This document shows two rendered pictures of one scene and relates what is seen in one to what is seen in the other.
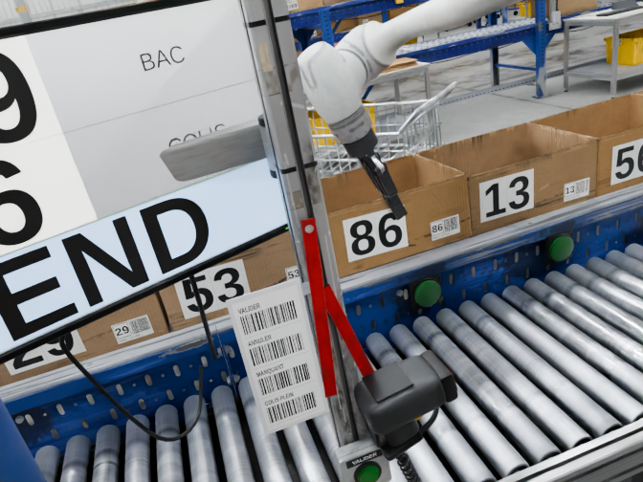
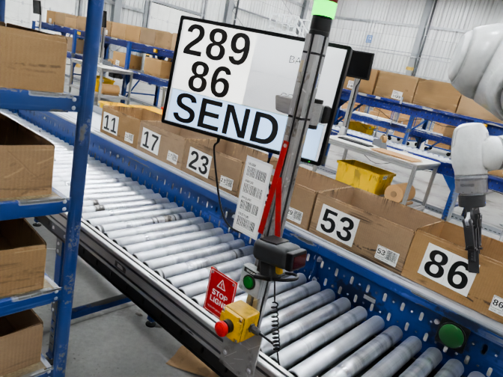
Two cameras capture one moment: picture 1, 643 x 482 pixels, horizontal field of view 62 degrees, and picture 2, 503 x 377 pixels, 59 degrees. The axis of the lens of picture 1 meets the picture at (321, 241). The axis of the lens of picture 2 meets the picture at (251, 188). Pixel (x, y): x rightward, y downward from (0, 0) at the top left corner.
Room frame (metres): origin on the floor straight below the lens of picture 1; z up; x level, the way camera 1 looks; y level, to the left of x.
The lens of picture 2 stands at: (-0.13, -0.76, 1.46)
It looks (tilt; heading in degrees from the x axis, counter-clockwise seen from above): 16 degrees down; 52
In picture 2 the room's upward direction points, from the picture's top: 12 degrees clockwise
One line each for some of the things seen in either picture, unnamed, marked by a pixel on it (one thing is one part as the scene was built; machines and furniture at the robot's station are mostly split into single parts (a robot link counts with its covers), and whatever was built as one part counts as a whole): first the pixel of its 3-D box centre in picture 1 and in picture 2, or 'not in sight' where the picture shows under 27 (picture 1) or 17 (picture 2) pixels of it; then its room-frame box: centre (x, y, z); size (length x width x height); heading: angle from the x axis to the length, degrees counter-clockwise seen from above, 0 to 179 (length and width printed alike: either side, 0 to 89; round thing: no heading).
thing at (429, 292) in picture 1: (428, 294); (450, 336); (1.14, -0.23, 0.81); 0.07 x 0.01 x 0.07; 103
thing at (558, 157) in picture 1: (501, 175); not in sight; (1.44, -0.54, 0.96); 0.39 x 0.29 x 0.17; 103
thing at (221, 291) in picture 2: not in sight; (227, 301); (0.52, 0.07, 0.85); 0.16 x 0.01 x 0.13; 103
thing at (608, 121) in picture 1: (615, 142); not in sight; (1.52, -0.92, 0.96); 0.39 x 0.29 x 0.17; 103
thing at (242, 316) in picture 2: not in sight; (247, 329); (0.51, -0.04, 0.84); 0.15 x 0.09 x 0.07; 103
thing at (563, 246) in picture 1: (562, 249); not in sight; (1.23, -0.62, 0.81); 0.07 x 0.01 x 0.07; 103
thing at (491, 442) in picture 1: (447, 390); (381, 372); (0.89, -0.20, 0.72); 0.52 x 0.05 x 0.05; 13
